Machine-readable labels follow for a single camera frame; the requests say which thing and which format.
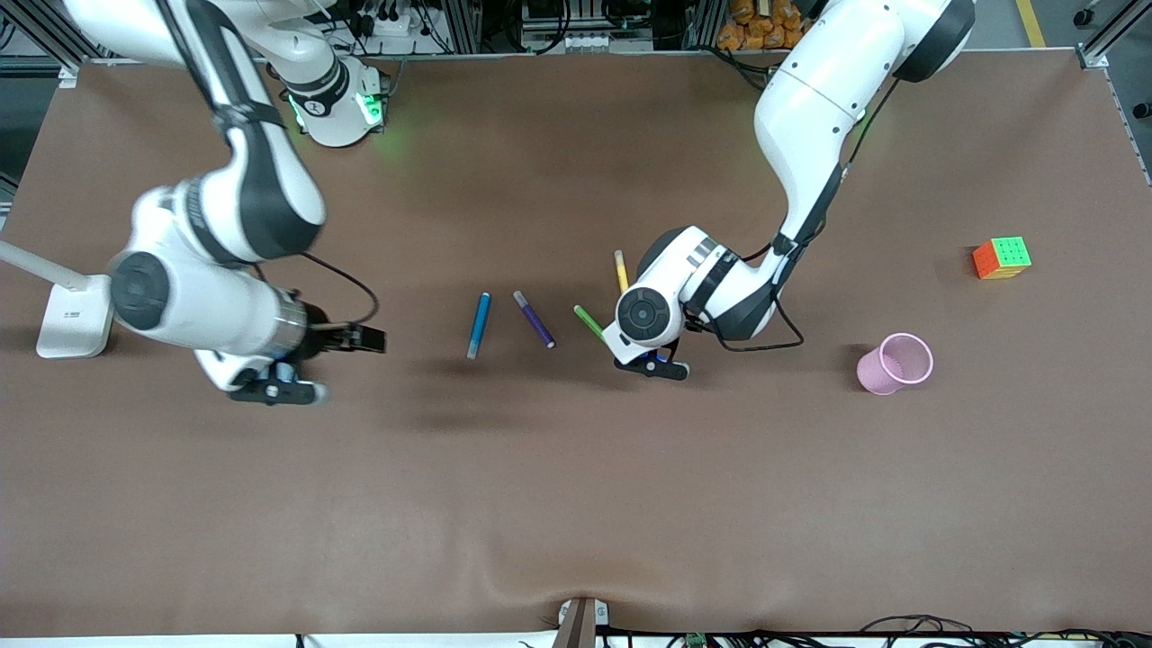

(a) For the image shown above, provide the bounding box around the blue marker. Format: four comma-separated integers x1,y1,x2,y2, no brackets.
465,292,491,360

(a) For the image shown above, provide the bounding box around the purple marker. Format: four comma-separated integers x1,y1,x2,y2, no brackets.
513,290,556,349

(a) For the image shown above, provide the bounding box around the white flat device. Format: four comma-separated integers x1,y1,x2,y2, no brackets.
0,239,115,360

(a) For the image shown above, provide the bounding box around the white power strip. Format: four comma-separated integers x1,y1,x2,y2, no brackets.
355,4,451,57

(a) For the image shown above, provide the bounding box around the orange snack packets pile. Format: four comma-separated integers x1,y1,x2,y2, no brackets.
717,0,815,52

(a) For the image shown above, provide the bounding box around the pink mesh cup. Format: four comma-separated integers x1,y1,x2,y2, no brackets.
856,332,935,396

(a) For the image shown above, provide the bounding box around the colourful puzzle cube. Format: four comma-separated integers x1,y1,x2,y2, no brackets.
972,237,1033,281

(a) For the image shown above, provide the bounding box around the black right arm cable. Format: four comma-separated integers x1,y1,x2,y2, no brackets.
301,252,379,332

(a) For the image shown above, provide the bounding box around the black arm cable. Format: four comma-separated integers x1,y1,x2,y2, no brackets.
688,238,805,354
301,252,379,332

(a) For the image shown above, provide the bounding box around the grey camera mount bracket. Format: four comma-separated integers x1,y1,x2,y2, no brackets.
553,596,611,648

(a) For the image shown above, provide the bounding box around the aluminium frame profile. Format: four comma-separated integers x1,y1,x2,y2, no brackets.
0,0,80,88
1075,0,1152,71

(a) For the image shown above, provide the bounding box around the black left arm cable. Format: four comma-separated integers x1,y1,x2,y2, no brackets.
688,238,805,354

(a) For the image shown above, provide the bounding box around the black cable bundle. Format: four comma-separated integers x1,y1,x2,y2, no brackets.
859,615,1152,648

